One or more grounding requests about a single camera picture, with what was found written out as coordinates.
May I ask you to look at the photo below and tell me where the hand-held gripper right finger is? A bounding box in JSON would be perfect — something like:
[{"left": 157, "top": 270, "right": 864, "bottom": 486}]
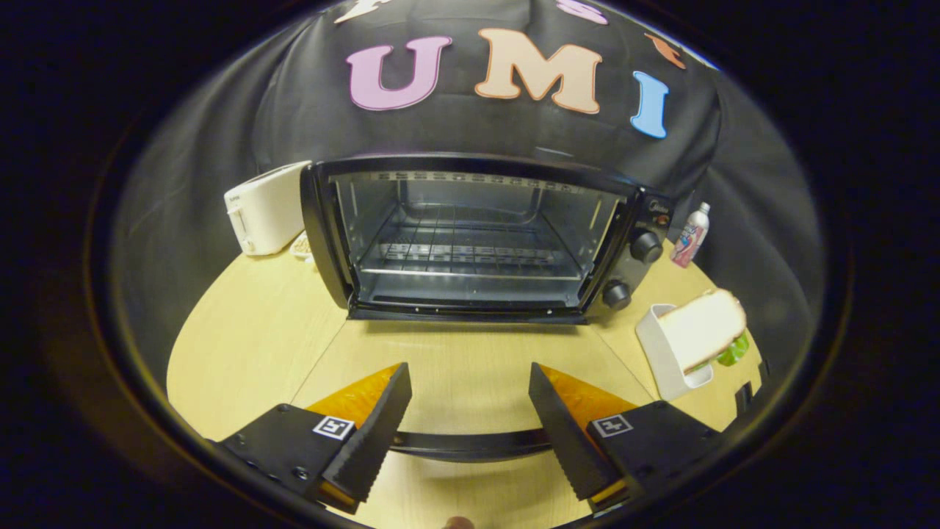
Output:
[{"left": 529, "top": 362, "right": 724, "bottom": 513}]

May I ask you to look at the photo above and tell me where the white bread toaster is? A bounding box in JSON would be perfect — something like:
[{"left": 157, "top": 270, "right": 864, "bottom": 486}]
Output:
[{"left": 223, "top": 161, "right": 313, "bottom": 256}]

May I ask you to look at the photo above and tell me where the black backdrop cloth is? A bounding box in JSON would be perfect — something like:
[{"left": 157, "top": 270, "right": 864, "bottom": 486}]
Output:
[{"left": 110, "top": 0, "right": 827, "bottom": 386}]

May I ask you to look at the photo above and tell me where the white pink drink bottle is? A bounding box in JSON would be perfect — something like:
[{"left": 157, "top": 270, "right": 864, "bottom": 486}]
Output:
[{"left": 669, "top": 202, "right": 711, "bottom": 269}]

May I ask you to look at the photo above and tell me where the lettuce sandwich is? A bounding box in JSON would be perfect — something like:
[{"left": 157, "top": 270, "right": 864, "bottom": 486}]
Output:
[{"left": 656, "top": 288, "right": 751, "bottom": 375}]

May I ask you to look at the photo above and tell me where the white rectangular tray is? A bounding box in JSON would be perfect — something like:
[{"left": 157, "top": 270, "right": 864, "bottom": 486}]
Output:
[{"left": 635, "top": 303, "right": 715, "bottom": 402}]

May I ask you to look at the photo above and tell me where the black toaster oven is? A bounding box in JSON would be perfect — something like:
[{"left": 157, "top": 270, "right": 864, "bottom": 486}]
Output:
[{"left": 290, "top": 153, "right": 675, "bottom": 463}]

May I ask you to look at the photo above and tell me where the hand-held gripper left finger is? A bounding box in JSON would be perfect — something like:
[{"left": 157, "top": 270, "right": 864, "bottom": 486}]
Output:
[{"left": 218, "top": 362, "right": 413, "bottom": 515}]

